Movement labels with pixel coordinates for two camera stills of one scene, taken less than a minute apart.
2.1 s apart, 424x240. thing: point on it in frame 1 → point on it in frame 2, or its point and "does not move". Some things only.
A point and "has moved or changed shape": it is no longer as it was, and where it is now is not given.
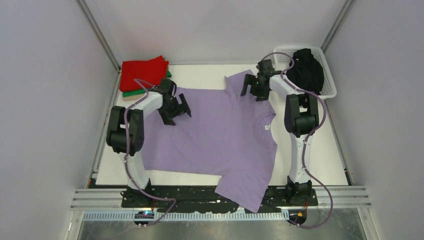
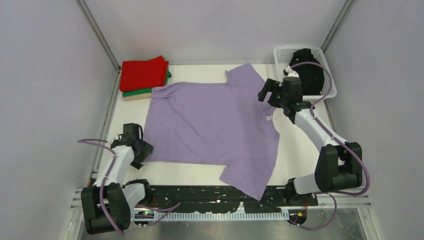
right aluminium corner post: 344,12 does not move
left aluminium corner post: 98,32 does not move
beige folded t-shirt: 132,98 does not move
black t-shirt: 306,73 does not move
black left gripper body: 172,111 → 140,156
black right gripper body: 261,92 → 278,98
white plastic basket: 283,58 does not move
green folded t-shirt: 140,92 does not move
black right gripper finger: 249,80 → 270,85
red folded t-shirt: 152,71 does not move
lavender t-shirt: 228,136 has moved or changed shape
